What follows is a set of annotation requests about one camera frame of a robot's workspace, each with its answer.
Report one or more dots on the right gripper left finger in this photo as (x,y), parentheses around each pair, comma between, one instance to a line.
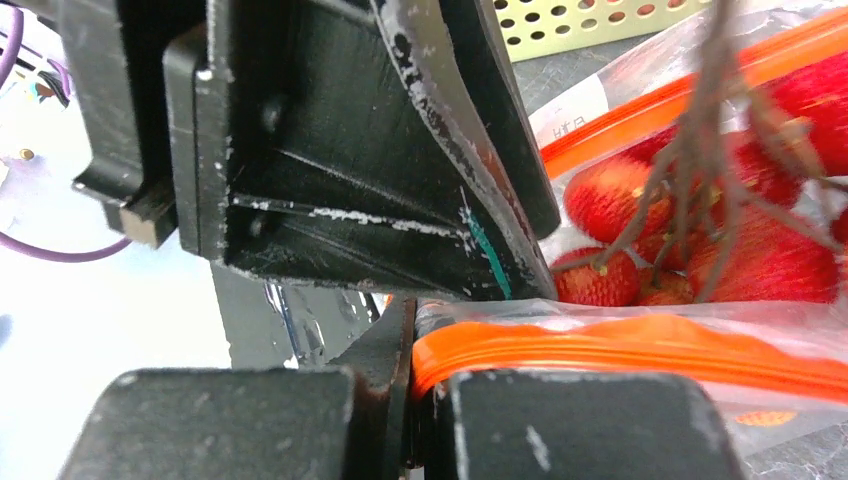
(377,443)

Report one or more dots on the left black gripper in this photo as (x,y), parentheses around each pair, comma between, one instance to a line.
(154,86)

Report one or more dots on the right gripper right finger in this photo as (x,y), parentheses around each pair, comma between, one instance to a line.
(437,356)

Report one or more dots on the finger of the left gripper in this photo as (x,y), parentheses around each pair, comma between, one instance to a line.
(486,69)
(359,159)

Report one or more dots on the light green plastic basket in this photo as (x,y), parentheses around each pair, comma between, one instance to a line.
(538,28)

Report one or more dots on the clear orange zip top bag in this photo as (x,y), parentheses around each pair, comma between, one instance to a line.
(592,189)

